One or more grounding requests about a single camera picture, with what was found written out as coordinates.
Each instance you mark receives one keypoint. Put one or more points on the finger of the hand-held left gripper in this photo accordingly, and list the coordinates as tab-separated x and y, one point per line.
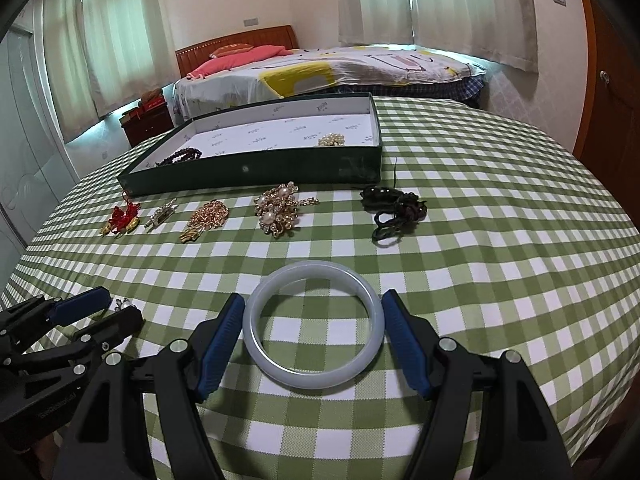
80	305
117	324

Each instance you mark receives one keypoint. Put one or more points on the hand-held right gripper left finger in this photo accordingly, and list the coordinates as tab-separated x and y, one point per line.
220	347

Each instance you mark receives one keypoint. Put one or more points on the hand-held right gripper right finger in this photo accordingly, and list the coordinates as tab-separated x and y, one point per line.
406	347

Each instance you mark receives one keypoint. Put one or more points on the small silver trinket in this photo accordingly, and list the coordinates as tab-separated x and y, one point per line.
122	304

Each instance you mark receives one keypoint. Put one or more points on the white jade bangle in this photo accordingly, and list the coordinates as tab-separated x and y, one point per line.
260	355

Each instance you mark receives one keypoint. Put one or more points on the red knot charm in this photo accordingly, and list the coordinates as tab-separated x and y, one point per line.
120	217

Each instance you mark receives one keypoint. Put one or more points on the gold rhinestone brooch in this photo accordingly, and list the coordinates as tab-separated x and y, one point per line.
207	217

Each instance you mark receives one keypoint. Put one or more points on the large pearl gold brooch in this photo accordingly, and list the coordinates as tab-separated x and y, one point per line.
280	207

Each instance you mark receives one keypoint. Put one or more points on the dark green cardboard box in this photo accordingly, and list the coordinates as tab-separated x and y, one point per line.
260	167

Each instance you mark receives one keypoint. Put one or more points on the silver rhinestone brooch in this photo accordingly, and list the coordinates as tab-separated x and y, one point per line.
161	214

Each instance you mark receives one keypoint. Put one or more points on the green checked tablecloth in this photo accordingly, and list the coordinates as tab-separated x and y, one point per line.
500	260

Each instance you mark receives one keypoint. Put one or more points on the dark wooden nightstand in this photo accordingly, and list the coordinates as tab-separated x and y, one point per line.
147	127

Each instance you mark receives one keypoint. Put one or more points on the red box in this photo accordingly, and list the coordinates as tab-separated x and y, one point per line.
150	100

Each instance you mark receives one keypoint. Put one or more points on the small pearl brooch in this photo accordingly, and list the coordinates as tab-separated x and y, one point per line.
331	140

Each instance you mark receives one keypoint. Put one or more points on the white curtain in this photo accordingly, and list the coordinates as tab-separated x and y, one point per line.
65	60
375	0
125	30
475	10

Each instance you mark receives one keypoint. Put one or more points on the blue plaid bed sheet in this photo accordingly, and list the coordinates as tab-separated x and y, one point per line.
450	91

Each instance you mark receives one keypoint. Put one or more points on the wooden bed headboard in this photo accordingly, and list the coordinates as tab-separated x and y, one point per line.
200	50

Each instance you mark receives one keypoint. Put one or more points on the pink blanket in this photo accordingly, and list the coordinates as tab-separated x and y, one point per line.
225	62

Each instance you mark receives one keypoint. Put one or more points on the bed with patterned cover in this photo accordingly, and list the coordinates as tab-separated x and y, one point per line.
350	67

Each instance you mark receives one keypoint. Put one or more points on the orange patterned pillow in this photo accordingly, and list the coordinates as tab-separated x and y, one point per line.
230	49

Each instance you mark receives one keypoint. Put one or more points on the wooden door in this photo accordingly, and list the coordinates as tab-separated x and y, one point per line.
605	110

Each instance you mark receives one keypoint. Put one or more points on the wall socket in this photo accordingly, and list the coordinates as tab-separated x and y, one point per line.
251	22

